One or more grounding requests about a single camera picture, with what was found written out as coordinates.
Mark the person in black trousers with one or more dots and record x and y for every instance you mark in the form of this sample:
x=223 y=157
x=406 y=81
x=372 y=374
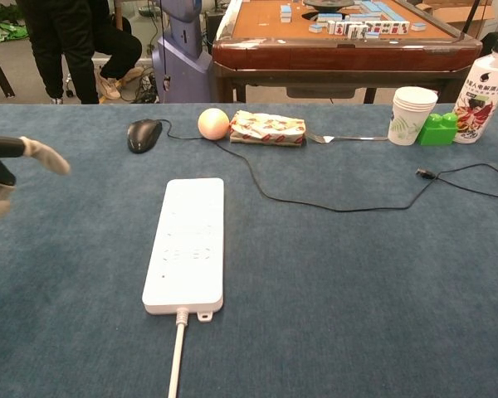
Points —
x=62 y=45

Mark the green foliage pile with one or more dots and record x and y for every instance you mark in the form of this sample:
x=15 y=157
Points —
x=4 y=31

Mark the stacked blue mahjong tiles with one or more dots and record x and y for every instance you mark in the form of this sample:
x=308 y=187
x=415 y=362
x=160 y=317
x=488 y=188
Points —
x=286 y=13

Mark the peach coloured ball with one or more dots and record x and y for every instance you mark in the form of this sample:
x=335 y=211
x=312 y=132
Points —
x=213 y=124

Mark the white labelled drink bottle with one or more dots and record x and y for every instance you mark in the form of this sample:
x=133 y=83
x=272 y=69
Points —
x=479 y=95

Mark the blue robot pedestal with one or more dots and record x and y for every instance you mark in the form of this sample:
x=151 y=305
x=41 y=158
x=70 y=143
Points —
x=182 y=62

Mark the seated person tan shoes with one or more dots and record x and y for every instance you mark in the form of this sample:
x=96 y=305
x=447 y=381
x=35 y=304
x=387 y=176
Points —
x=120 y=49

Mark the white power strip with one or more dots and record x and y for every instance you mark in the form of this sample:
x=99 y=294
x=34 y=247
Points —
x=186 y=248

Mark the white faced mahjong tile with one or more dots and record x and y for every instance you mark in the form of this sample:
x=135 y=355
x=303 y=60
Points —
x=352 y=32
x=362 y=32

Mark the red patterned snack packet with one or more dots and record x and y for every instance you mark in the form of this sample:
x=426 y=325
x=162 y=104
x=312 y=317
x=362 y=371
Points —
x=267 y=128

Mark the black computer mouse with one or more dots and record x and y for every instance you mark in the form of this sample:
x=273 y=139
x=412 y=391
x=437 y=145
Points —
x=143 y=136

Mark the thin black rod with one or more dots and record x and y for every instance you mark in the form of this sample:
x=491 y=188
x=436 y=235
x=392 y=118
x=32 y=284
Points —
x=468 y=20

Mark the green toy building block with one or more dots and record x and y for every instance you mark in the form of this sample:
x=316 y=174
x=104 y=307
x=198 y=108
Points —
x=437 y=130

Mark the white paper cup stack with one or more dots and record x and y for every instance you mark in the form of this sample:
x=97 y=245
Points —
x=411 y=118

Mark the blue felt table mat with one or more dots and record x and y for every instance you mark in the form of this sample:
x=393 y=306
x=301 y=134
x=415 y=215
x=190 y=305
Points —
x=336 y=290

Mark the blue backed mahjong tile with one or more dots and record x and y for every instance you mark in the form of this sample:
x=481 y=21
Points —
x=418 y=27
x=373 y=35
x=316 y=28

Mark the metal fork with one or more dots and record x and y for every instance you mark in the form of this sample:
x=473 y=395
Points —
x=352 y=138

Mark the brown mahjong table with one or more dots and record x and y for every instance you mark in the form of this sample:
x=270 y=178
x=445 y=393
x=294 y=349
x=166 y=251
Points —
x=344 y=56

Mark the dark slanted furniture leg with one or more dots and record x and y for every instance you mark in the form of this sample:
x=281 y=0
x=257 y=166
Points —
x=0 y=70

